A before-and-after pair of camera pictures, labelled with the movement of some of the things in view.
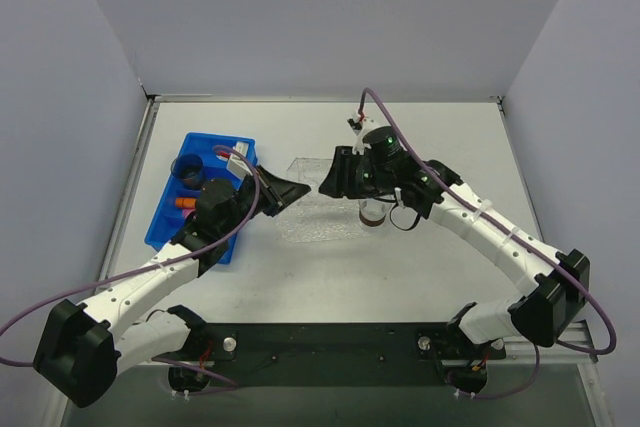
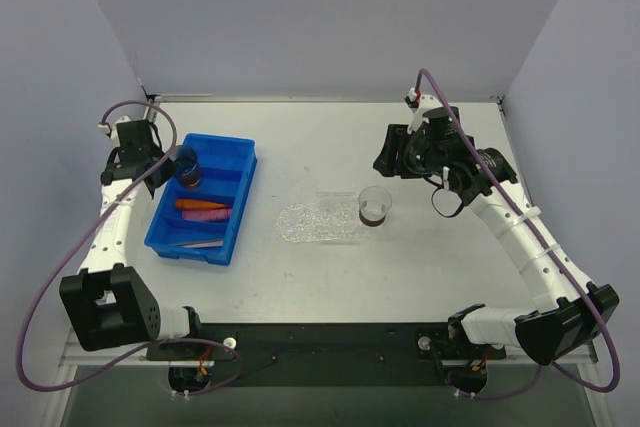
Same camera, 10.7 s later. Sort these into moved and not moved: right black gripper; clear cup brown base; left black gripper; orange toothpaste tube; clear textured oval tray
Moved: left black gripper; right black gripper
Not moved: clear cup brown base; clear textured oval tray; orange toothpaste tube
